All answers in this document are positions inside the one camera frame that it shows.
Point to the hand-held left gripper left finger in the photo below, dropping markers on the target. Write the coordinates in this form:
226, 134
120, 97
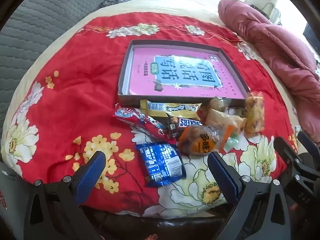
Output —
92, 173

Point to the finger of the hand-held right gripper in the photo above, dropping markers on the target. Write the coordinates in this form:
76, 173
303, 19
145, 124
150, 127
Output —
290, 160
308, 142

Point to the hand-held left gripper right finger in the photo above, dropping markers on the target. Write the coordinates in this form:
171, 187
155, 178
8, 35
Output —
222, 177

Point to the green snack packet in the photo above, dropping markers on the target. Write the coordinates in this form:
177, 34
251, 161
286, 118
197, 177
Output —
231, 142

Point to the orange label pastry packet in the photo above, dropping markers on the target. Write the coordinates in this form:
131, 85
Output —
197, 140

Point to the beige snack packet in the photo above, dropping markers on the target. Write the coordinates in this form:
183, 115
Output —
217, 118

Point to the large clear yellow pastry packet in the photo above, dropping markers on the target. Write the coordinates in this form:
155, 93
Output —
253, 112

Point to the brown chocolate bar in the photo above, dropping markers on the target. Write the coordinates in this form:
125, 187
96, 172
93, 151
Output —
190, 123

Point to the blue cookie packet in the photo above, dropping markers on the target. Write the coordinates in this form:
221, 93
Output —
157, 162

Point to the red panda snack packet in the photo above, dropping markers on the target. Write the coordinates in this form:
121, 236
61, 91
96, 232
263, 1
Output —
130, 116

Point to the small clear cake packet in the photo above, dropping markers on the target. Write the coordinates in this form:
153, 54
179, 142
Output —
216, 103

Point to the yellow snack packet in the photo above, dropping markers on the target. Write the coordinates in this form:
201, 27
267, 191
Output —
155, 106

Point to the grey cardboard box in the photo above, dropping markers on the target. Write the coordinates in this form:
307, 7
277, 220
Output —
126, 72

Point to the red floral blanket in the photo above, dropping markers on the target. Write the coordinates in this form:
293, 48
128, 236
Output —
87, 80

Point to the pink pillow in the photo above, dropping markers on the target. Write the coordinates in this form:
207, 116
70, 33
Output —
275, 45

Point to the pink book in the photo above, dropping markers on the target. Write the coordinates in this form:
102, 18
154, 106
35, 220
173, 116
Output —
145, 80

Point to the grey quilted cover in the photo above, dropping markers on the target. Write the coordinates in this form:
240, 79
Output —
37, 30

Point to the dark blue patterned cloth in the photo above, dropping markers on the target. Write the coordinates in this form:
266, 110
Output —
120, 0

